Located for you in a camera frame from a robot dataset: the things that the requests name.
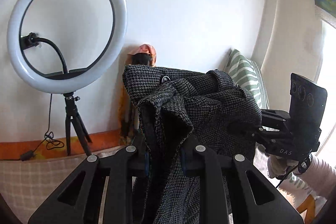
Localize grey houndstooth pants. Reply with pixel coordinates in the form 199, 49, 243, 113
122, 65, 261, 223

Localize right forearm pink sleeve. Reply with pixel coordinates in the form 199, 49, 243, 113
293, 155, 335, 199

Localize right white gloved hand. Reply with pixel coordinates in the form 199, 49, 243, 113
267, 155, 298, 178

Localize pink checked bed blanket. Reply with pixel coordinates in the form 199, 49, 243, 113
0, 144, 127, 224

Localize green striped white pillow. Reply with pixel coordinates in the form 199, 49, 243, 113
224, 50, 269, 109

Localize black mini tripod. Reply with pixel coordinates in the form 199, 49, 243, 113
63, 92, 92, 156

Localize folded silver tripod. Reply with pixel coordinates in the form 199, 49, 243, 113
122, 53, 153, 138

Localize orange floral cloth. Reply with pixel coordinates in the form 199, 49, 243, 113
118, 44, 157, 142

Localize white ring light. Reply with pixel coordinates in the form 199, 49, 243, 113
6, 0, 128, 95

